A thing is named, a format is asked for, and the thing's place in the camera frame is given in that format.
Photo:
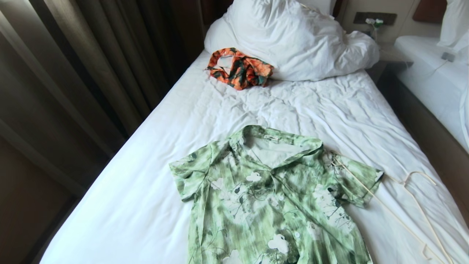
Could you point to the brown curtain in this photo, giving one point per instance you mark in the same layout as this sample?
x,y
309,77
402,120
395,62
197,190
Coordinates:
x,y
73,73

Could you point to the grey charger plug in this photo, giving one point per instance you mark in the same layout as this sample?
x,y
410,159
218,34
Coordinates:
x,y
448,56

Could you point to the white pillow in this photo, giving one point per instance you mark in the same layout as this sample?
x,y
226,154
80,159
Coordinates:
x,y
293,40
454,24

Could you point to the brown headboard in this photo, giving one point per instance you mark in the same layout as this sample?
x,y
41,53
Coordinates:
x,y
428,10

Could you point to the white artificial flower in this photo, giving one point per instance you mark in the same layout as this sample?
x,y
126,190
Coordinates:
x,y
374,22

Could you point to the nightstand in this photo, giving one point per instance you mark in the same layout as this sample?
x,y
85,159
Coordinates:
x,y
390,58

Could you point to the orange floral shirt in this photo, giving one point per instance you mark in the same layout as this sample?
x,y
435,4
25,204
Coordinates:
x,y
249,71

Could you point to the green floral shirt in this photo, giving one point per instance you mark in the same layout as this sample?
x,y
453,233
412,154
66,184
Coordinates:
x,y
263,205

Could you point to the dark wall switch panel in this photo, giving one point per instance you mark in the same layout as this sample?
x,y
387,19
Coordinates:
x,y
375,17

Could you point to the white neighbouring bed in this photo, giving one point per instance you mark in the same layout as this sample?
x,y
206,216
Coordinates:
x,y
436,80

